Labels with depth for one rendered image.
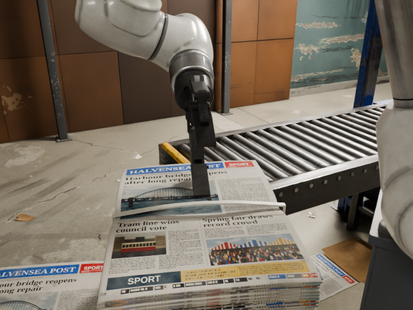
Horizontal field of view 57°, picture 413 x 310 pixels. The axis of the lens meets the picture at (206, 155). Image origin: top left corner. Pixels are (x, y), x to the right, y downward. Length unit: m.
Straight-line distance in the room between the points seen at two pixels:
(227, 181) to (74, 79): 3.52
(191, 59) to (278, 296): 0.46
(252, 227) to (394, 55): 0.31
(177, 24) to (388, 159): 0.49
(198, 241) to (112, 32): 0.42
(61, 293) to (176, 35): 0.57
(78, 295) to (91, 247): 1.56
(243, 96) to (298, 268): 4.48
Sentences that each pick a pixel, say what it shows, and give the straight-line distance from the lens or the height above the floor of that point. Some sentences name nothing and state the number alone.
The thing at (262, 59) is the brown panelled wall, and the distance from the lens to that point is 5.02.
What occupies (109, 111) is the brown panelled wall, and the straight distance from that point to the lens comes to 4.31.
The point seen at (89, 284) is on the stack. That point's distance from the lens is 0.89.
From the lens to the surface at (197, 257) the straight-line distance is 0.55.
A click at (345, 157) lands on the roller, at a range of 1.59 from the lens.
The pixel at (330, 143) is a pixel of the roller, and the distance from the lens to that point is 1.72.
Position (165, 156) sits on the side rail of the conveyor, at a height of 0.76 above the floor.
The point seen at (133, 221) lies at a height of 1.06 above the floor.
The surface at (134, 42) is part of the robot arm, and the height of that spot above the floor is 1.30.
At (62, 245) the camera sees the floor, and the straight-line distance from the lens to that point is 2.50.
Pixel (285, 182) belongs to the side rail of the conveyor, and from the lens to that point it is 1.32.
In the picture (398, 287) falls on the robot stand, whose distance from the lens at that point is 0.82.
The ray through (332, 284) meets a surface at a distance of 2.18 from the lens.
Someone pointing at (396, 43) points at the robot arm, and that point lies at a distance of 0.51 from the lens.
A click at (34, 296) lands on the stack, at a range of 0.90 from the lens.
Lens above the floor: 1.40
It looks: 24 degrees down
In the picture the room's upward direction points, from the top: straight up
